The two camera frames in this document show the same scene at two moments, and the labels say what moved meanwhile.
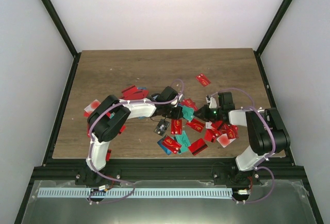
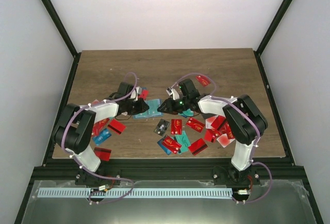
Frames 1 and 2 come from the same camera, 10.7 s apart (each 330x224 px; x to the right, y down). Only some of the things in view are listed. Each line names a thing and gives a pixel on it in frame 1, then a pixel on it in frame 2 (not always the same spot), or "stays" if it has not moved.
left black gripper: [178, 114] to [142, 108]
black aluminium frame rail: [277, 170] stays
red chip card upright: [176, 126] stays
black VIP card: [161, 127] stays
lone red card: [204, 81] stays
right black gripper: [204, 114] to [170, 107]
